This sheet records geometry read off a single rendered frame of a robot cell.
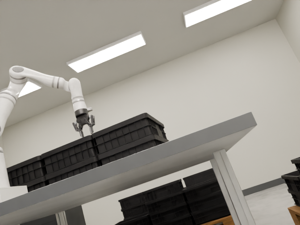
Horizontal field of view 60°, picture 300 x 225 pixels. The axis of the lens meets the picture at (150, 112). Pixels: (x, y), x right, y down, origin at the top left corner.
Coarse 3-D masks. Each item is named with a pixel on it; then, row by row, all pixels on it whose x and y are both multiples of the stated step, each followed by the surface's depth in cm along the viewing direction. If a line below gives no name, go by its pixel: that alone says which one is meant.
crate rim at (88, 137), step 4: (88, 136) 127; (76, 140) 128; (80, 140) 127; (84, 140) 126; (68, 144) 128; (72, 144) 128; (76, 144) 127; (56, 148) 130; (60, 148) 129; (64, 148) 129; (48, 152) 131; (52, 152) 130; (56, 152) 129; (44, 156) 131
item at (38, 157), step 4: (36, 156) 132; (40, 156) 133; (28, 160) 133; (32, 160) 132; (36, 160) 132; (16, 164) 134; (20, 164) 134; (24, 164) 133; (8, 168) 135; (12, 168) 134; (16, 168) 134
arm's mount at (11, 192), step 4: (0, 188) 105; (4, 188) 107; (8, 188) 109; (12, 188) 112; (16, 188) 114; (20, 188) 116; (24, 188) 118; (0, 192) 104; (4, 192) 106; (8, 192) 109; (12, 192) 111; (16, 192) 113; (20, 192) 115; (24, 192) 118; (0, 196) 104; (4, 196) 106; (8, 196) 108; (12, 196) 110; (16, 196) 112; (0, 200) 103; (4, 200) 105
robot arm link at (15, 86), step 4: (12, 80) 147; (16, 80) 147; (20, 80) 147; (24, 80) 149; (12, 84) 148; (16, 84) 148; (20, 84) 149; (24, 84) 151; (8, 88) 143; (12, 88) 143; (16, 88) 145; (20, 88) 147; (0, 92) 135; (4, 92) 134; (8, 92) 135; (12, 92) 137; (16, 92) 141; (20, 92) 146; (12, 96) 136; (16, 96) 138; (16, 100) 138
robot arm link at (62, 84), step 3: (60, 78) 154; (60, 81) 152; (63, 81) 154; (66, 81) 159; (57, 84) 152; (60, 84) 153; (63, 84) 154; (66, 84) 158; (57, 87) 154; (60, 87) 154; (63, 87) 156; (66, 87) 157; (69, 87) 155; (66, 90) 157; (69, 90) 158
